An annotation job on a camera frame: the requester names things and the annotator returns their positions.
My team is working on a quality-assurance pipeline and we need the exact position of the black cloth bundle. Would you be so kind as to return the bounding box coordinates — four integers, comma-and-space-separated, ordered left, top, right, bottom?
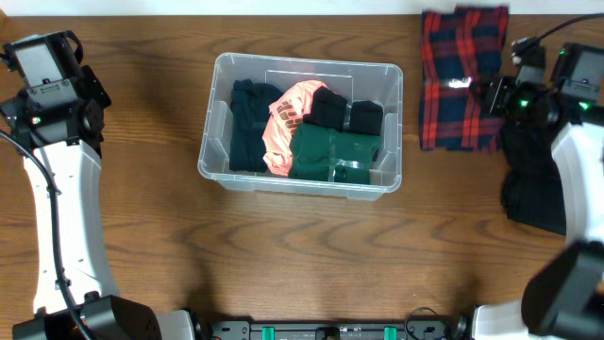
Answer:
303, 87, 384, 136

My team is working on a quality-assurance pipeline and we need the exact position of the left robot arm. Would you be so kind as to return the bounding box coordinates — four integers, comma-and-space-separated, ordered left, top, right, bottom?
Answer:
1, 30, 161, 339

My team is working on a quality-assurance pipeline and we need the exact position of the red plaid cloth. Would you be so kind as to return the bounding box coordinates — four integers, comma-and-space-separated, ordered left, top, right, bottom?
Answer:
419, 5, 509, 153

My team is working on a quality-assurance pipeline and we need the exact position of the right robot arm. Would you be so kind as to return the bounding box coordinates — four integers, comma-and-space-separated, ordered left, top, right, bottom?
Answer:
452, 38, 603, 339

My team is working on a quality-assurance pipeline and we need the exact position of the dark navy cloth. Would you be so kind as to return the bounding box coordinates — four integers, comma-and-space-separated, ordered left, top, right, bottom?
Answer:
229, 79, 283, 173

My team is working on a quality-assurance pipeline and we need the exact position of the large black cloth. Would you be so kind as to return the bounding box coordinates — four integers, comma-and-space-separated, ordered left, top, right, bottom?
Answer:
500, 120, 566, 235

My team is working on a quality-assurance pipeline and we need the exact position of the clear plastic storage container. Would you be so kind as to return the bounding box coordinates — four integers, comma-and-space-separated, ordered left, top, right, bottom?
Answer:
197, 53, 404, 201

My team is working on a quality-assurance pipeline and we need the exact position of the green cloth bundle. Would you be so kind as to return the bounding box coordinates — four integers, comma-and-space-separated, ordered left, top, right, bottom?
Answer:
288, 124, 380, 185

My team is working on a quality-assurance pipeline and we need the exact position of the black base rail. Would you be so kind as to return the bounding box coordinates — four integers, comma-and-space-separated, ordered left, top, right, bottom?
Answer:
155, 307, 473, 340

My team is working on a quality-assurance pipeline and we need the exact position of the pink t-shirt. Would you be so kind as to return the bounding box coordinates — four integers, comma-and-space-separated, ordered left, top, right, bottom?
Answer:
262, 80, 326, 177

